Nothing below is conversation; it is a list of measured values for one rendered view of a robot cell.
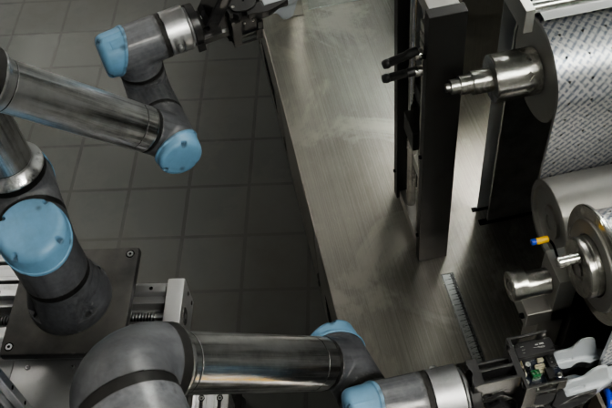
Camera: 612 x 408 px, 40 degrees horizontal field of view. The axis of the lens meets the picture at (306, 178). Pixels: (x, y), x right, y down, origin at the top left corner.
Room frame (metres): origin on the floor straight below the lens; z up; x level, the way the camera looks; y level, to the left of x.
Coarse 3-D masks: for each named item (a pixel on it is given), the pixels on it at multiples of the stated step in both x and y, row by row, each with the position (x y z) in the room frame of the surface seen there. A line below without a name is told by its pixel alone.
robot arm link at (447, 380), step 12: (432, 372) 0.45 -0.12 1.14; (444, 372) 0.45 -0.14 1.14; (456, 372) 0.44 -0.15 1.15; (432, 384) 0.43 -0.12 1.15; (444, 384) 0.43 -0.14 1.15; (456, 384) 0.43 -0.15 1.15; (468, 384) 0.43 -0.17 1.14; (444, 396) 0.42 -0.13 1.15; (456, 396) 0.41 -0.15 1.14; (468, 396) 0.42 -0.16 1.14
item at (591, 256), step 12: (576, 240) 0.53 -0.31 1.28; (588, 240) 0.52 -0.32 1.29; (588, 252) 0.50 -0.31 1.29; (576, 264) 0.51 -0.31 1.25; (588, 264) 0.49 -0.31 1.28; (600, 264) 0.49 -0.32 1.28; (576, 276) 0.51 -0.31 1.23; (588, 276) 0.48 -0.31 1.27; (600, 276) 0.48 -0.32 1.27; (576, 288) 0.50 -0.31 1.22; (588, 288) 0.48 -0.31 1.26; (600, 288) 0.47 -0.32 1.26
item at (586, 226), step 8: (576, 224) 0.56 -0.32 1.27; (584, 224) 0.54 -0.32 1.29; (592, 224) 0.53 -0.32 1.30; (576, 232) 0.55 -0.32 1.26; (584, 232) 0.54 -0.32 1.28; (592, 232) 0.52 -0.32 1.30; (600, 240) 0.51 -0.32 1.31; (600, 248) 0.50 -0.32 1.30; (608, 256) 0.49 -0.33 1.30; (608, 264) 0.48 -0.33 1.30; (608, 272) 0.48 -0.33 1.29; (608, 280) 0.47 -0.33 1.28; (608, 288) 0.47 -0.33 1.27; (608, 296) 0.46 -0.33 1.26; (592, 304) 0.48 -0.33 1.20; (600, 304) 0.47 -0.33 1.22; (608, 304) 0.46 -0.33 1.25
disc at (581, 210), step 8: (576, 208) 0.57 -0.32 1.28; (584, 208) 0.56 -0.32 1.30; (592, 208) 0.55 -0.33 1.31; (576, 216) 0.57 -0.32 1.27; (584, 216) 0.55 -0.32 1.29; (592, 216) 0.54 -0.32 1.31; (600, 216) 0.53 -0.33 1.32; (568, 224) 0.58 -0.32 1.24; (600, 224) 0.52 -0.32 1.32; (568, 232) 0.57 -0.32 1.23; (600, 232) 0.52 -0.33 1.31; (608, 232) 0.50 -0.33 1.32; (608, 240) 0.50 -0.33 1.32; (608, 248) 0.49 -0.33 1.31; (600, 296) 0.48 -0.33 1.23; (592, 312) 0.48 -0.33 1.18; (600, 312) 0.47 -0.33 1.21; (608, 312) 0.46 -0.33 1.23; (600, 320) 0.46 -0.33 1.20; (608, 320) 0.45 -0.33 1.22
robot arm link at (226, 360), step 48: (144, 336) 0.45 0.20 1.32; (192, 336) 0.49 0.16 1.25; (240, 336) 0.51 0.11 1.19; (288, 336) 0.53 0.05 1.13; (336, 336) 0.57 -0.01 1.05; (96, 384) 0.39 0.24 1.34; (192, 384) 0.43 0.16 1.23; (240, 384) 0.45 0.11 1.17; (288, 384) 0.47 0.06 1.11; (336, 384) 0.50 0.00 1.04
